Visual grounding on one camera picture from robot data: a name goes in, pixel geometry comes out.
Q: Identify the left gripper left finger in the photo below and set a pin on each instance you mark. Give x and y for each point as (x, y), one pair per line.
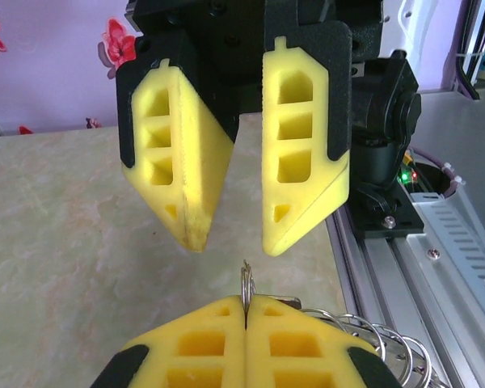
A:
(202, 347)

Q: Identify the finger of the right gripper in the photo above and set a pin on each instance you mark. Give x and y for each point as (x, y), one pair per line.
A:
(198, 169)
(323, 194)

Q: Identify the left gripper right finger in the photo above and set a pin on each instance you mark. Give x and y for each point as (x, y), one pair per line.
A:
(295, 347)

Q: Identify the black keyring with metal rings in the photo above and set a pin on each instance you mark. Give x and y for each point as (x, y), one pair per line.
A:
(404, 355)

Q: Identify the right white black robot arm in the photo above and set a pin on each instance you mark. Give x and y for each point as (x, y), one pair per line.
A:
(380, 121)

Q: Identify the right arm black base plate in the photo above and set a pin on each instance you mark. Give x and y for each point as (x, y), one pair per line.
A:
(404, 224)

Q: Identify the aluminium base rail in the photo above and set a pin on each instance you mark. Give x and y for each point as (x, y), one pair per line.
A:
(388, 303)

